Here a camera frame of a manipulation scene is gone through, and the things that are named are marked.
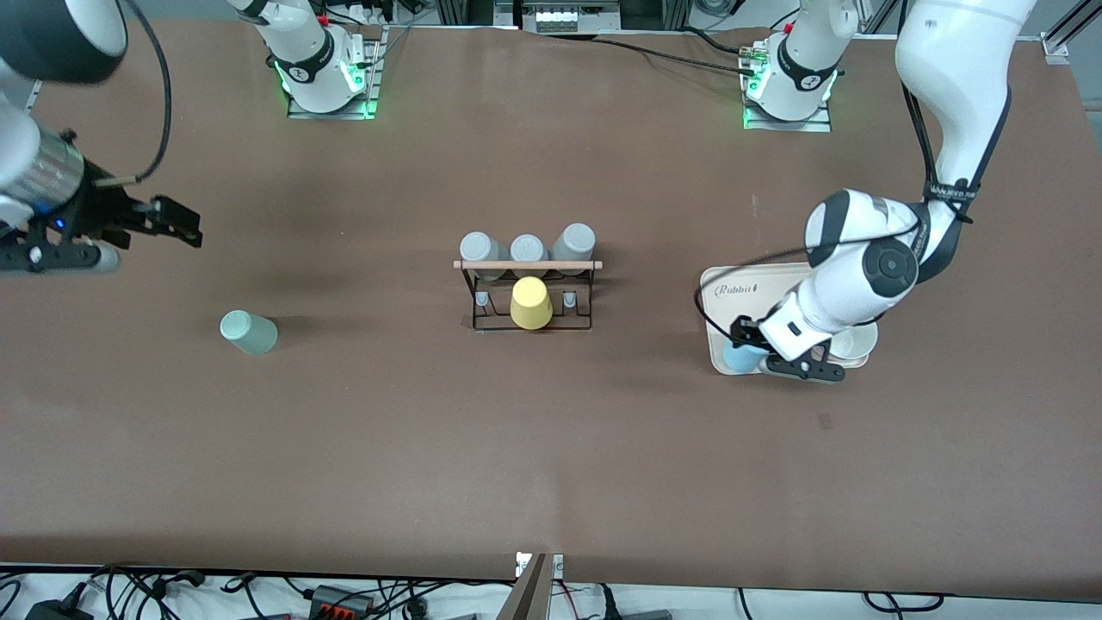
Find black power strip red switches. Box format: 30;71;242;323
308;584;381;620

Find black floor cable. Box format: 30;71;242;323
864;591;945;613
86;564;207;608

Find cream plastic tray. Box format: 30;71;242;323
700;263;870;375

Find grey socket strip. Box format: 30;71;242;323
523;0;622;34

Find metal table corner bracket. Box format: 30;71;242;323
1040;0;1102;66

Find pale green cup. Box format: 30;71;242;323
220;310;279;357

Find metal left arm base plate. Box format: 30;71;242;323
742;39;833;133

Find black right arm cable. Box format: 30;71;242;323
93;0;173;187

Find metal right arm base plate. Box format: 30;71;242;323
287;26;385;121

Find light blue cup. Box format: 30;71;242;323
723;341;770;375

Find yellow cup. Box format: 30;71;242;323
510;276;554;331

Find black power adapter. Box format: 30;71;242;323
24;598;96;620

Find black wire cup rack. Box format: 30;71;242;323
454;258;604;333

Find white bowl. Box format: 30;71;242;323
828;322;879;362

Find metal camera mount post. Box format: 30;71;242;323
495;551;566;620

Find black cable on table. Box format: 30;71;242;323
551;31;760;78

